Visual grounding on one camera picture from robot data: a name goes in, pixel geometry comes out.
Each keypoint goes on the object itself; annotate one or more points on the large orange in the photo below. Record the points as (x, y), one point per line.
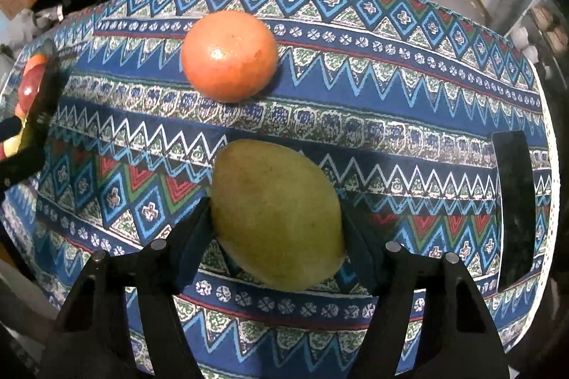
(229, 56)

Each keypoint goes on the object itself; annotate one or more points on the yellow green mango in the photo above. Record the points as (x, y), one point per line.
(275, 219)

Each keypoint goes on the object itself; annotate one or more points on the white shelf unit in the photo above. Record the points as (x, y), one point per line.
(546, 27)

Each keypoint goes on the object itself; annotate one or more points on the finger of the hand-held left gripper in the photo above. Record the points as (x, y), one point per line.
(51, 85)

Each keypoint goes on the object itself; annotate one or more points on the blue patterned tablecloth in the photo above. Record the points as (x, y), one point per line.
(355, 116)

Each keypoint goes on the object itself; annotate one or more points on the black smartphone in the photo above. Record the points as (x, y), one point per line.
(515, 205)

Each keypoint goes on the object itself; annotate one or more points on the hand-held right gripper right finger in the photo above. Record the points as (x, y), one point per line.
(360, 245)

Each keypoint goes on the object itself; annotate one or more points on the red yellow apple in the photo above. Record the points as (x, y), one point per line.
(30, 83)

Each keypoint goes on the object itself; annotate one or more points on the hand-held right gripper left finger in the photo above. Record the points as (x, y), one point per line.
(195, 241)

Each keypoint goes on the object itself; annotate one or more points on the large yellow apple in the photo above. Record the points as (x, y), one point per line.
(11, 145)

